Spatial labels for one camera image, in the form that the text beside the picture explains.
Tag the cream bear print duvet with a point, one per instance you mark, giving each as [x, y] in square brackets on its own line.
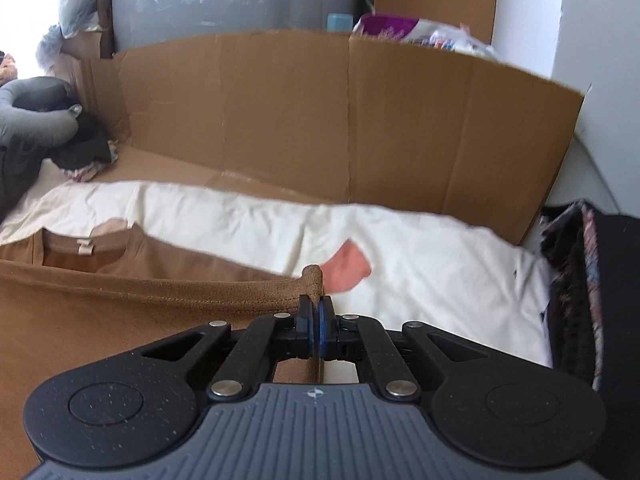
[391, 265]

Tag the brown printed t-shirt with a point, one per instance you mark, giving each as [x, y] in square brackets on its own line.
[70, 301]

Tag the black knit garment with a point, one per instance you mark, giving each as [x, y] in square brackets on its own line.
[593, 319]

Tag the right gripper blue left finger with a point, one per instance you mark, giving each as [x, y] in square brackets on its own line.
[219, 363]

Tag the grey neck pillow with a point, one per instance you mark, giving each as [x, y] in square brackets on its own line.
[40, 110]

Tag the white purple plastic bags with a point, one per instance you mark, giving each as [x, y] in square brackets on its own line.
[424, 33]

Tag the small brown plush toy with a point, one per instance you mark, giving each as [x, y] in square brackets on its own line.
[8, 70]

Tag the black clothes pile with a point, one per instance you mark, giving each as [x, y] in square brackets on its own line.
[21, 160]

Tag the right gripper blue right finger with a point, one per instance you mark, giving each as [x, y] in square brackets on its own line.
[384, 359]

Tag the brown cardboard sheet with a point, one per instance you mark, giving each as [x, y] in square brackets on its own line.
[333, 118]

